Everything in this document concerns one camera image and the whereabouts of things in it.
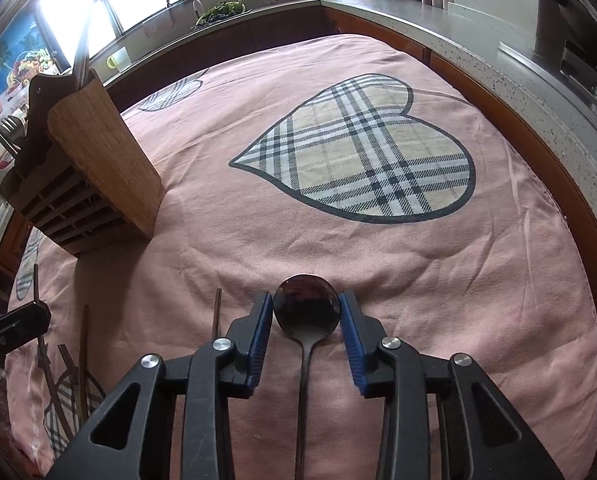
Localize dark slim fork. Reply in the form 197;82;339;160
0;118;22;155

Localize green handled measuring cup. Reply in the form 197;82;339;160
107;47;132;71

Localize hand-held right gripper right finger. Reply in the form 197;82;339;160
338;288;567;480

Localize green vegetables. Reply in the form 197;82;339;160
193;0;244;26

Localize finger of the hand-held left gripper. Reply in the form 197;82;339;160
0;302;52;362

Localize long steel spoon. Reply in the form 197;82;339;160
273;273;340;480

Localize wooden utensil holder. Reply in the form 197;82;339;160
2;67;166;257

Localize gas stove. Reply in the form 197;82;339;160
498;35;597;128

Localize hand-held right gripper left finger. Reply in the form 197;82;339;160
46;290;274;480

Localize wooden chopstick red floral end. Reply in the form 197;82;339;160
213;287;224;342
32;263;75;442

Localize fruit print window blind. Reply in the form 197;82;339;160
0;10;60;112

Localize pink blanket plaid hearts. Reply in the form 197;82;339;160
6;33;597;480

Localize white red rice cooker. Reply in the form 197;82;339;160
0;152;17;196

